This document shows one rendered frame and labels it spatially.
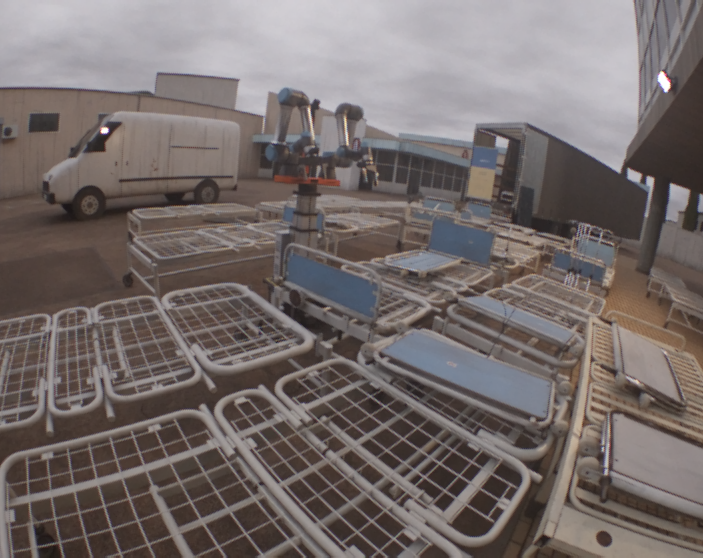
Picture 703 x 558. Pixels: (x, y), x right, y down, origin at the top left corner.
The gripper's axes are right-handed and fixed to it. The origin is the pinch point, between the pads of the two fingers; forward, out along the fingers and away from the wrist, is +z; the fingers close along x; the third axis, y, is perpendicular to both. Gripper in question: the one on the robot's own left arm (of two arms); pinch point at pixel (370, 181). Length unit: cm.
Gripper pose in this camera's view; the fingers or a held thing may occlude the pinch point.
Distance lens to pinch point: 247.0
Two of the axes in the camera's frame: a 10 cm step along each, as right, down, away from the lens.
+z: 1.2, 9.9, -0.4
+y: 7.8, -1.2, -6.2
